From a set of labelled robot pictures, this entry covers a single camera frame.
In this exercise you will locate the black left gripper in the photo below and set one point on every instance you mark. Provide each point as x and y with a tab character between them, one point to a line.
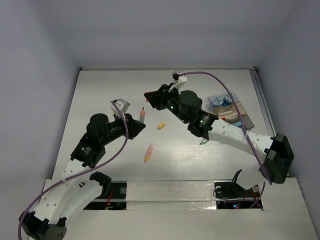
134	126

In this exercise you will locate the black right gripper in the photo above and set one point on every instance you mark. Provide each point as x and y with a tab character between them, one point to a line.
157	98

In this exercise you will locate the clear orange-tipped highlighter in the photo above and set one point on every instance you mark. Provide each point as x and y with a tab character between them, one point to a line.
142	116

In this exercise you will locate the yellow highlighter cap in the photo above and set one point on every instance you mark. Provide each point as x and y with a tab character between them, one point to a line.
161	125

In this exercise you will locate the pink orange highlighter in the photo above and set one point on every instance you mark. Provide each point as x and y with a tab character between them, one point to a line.
149	152

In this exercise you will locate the blue highlighter pen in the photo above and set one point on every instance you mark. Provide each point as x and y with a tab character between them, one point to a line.
238	124

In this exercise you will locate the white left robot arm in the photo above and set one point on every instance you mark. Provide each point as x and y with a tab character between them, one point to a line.
46	218

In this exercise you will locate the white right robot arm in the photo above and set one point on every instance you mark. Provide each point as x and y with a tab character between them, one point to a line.
210	127

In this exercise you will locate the compartmented organizer tray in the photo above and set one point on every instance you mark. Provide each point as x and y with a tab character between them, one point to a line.
226	110

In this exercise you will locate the green highlighter pen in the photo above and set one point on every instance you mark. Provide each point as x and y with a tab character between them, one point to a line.
203	142

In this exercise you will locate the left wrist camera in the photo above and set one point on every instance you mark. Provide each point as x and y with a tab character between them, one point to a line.
119	105

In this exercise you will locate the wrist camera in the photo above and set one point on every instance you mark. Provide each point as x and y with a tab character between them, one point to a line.
119	105
178	80

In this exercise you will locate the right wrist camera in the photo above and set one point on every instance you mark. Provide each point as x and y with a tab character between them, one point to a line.
178	80

